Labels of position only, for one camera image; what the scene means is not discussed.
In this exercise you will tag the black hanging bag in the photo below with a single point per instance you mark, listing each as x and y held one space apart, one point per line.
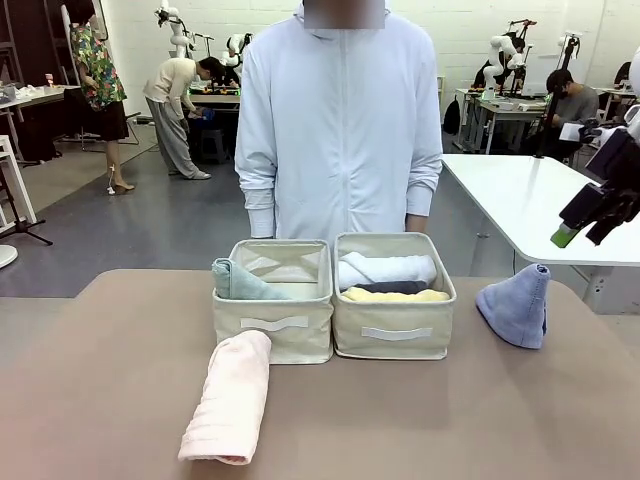
451 117

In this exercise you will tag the tall background white robot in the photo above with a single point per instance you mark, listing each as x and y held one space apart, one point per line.
176 30

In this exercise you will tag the background white robot red frame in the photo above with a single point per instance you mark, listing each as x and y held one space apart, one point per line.
502 55

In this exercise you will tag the white towel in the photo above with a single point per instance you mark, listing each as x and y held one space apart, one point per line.
385 267

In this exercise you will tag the blue towel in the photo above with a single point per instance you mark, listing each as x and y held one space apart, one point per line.
515 310

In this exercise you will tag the white side desk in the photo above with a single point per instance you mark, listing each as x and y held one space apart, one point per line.
30 97

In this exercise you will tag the green top desk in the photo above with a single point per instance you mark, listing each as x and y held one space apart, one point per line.
220 97

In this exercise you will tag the black floor tripod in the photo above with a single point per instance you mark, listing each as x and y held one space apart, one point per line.
22 225

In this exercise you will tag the pink folded towel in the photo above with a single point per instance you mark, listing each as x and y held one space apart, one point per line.
225 400

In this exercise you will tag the dark grey towel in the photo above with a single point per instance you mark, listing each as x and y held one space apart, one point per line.
395 287

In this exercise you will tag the teal towel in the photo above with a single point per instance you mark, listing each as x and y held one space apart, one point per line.
240 282

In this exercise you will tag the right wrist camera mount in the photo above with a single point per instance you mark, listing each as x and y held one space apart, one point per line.
582 132

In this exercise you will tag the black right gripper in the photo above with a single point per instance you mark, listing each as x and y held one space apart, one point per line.
612 160

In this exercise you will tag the person in floral top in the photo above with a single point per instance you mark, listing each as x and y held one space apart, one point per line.
100 75

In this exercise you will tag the seated person in grey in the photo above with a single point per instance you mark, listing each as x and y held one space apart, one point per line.
575 105

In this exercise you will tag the yellow towel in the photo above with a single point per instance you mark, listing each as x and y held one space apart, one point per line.
395 296

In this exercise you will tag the dark plastic stool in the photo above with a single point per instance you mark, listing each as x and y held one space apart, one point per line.
212 145

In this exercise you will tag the person in white hoodie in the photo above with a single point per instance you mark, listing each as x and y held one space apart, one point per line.
340 125

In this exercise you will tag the white table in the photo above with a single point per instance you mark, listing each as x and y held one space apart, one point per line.
520 200

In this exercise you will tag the background white robot black stand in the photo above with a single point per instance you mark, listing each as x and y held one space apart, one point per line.
235 50

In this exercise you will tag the person in beige top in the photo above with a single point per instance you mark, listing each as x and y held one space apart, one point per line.
172 100

